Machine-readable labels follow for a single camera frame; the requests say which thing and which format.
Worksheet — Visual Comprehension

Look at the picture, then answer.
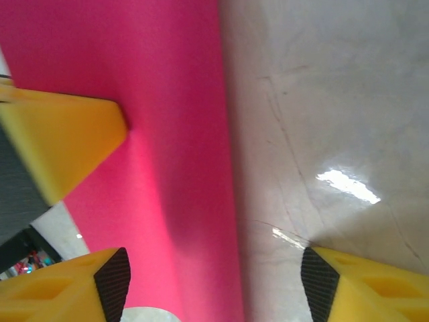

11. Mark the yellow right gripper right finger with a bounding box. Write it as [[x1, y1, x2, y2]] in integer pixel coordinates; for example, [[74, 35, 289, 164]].
[[300, 246, 429, 322]]

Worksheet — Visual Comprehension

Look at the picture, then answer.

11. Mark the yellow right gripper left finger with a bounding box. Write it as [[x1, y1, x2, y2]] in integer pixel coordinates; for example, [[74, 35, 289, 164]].
[[0, 247, 131, 322]]

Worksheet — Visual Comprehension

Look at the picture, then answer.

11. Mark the magenta cloth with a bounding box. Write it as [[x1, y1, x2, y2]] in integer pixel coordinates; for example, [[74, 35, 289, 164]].
[[0, 0, 245, 322]]

